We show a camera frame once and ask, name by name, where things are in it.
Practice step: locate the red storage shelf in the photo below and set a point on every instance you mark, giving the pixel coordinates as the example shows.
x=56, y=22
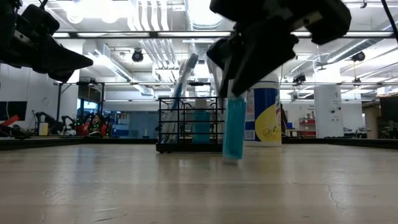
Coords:
x=308, y=127

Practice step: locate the black wall monitor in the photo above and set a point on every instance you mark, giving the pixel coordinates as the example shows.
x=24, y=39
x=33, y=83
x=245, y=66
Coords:
x=12, y=110

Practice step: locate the black ceiling camera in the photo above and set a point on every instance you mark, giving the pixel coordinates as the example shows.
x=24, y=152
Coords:
x=137, y=56
x=299, y=78
x=358, y=56

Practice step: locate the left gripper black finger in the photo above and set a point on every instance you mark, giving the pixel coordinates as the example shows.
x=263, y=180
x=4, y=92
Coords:
x=60, y=77
x=65, y=59

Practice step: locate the white blue wipes canister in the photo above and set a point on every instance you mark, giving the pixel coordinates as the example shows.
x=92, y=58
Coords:
x=267, y=118

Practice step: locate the teal mouthwash bottle white cap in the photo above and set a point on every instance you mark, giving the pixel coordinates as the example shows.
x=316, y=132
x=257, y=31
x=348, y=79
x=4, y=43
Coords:
x=201, y=127
x=234, y=130

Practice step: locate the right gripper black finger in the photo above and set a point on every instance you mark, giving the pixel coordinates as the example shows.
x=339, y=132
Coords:
x=264, y=56
x=222, y=53

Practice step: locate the blue toothbrush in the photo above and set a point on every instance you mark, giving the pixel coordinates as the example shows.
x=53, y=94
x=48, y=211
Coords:
x=183, y=84

